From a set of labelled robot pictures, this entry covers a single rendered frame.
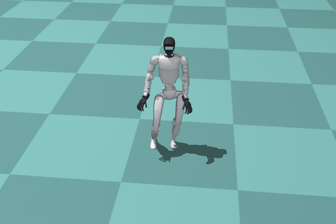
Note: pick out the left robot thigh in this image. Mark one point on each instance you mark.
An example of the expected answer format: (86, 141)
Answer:
(179, 112)

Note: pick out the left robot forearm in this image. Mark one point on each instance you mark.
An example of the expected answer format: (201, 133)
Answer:
(185, 87)

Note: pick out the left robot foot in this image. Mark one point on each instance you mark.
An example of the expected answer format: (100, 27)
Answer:
(173, 144)

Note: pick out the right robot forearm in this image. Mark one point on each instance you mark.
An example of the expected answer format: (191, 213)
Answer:
(147, 85)

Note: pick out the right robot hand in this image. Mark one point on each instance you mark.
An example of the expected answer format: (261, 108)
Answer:
(142, 102)

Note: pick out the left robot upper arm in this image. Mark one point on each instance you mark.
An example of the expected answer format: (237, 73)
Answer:
(184, 65)

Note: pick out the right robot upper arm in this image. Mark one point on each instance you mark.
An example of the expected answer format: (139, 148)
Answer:
(154, 60)

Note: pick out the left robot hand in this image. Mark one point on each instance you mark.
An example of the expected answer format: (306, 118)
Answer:
(187, 105)

